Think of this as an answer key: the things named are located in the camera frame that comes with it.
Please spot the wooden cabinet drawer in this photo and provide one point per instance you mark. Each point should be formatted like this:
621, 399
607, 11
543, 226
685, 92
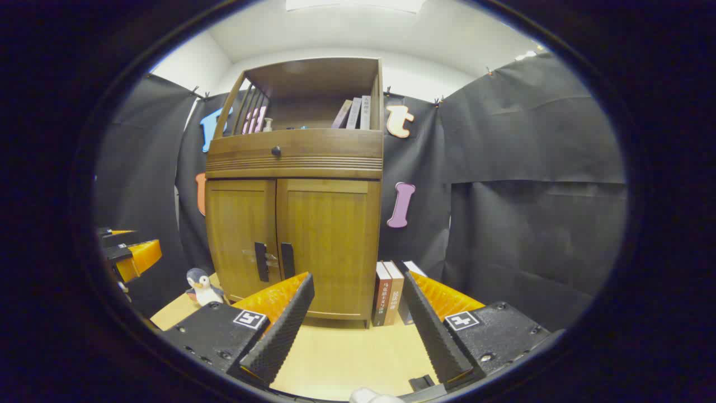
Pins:
335, 144

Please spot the large ceiling light panel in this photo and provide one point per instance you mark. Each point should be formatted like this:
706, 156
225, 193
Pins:
352, 4

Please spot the black backdrop cloth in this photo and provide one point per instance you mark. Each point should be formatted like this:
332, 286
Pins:
531, 224

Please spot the wooden double-door shoe cabinet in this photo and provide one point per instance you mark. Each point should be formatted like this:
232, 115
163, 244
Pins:
324, 75

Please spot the grey book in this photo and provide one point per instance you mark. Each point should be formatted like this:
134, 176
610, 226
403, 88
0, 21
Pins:
354, 113

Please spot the dark brown book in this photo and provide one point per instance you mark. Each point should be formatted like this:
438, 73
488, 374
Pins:
381, 296

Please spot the wooden shoe cabinet door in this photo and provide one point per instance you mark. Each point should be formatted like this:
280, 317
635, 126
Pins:
238, 224
330, 224

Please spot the white book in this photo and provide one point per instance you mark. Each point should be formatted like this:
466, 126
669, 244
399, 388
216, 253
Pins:
365, 112

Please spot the tan book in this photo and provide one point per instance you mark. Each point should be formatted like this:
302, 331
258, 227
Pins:
394, 294

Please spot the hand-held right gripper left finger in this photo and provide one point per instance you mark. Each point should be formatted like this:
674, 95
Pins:
282, 330

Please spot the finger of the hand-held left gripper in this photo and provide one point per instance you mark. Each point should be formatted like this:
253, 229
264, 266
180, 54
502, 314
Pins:
140, 257
114, 233

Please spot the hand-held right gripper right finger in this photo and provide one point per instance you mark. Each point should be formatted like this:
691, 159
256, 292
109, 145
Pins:
433, 336

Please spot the small beige vase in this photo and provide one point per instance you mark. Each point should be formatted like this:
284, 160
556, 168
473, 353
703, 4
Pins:
268, 125

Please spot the blue book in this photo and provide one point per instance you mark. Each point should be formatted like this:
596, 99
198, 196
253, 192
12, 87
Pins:
414, 267

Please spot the small ceiling light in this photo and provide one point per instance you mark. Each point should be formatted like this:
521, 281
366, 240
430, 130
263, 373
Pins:
527, 55

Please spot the penguin plush toy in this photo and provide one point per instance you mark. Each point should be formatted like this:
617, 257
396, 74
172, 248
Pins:
202, 291

